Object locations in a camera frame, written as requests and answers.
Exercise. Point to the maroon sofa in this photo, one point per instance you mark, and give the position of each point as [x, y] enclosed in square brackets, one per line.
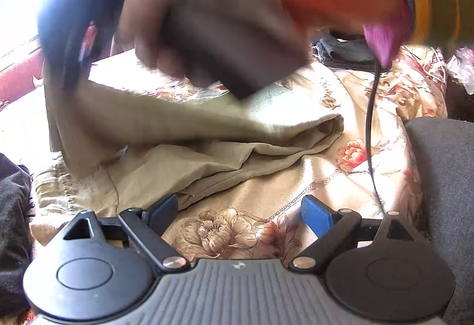
[20, 69]

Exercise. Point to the pile of dark clothes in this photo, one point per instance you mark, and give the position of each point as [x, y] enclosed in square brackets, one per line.
[342, 50]

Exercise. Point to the olive green pants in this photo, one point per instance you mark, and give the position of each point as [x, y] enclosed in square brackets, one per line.
[177, 139]

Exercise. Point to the grey fabric cushion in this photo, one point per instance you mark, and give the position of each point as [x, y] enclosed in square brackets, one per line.
[446, 206]

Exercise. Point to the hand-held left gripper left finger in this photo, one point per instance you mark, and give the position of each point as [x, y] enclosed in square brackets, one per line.
[163, 211]

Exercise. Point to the white plastic bag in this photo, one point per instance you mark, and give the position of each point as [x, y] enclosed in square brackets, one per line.
[463, 65]

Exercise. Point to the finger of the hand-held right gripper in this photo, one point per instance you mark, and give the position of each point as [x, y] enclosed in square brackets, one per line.
[74, 6]

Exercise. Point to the black cloth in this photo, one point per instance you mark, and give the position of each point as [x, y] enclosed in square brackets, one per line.
[13, 228]

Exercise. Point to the floral satin bedspread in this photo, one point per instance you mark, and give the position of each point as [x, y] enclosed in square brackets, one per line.
[296, 162]

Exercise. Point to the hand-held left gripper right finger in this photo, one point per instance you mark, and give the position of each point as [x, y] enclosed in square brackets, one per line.
[315, 215]

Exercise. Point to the person's right hand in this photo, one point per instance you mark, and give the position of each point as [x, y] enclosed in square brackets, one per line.
[148, 28]

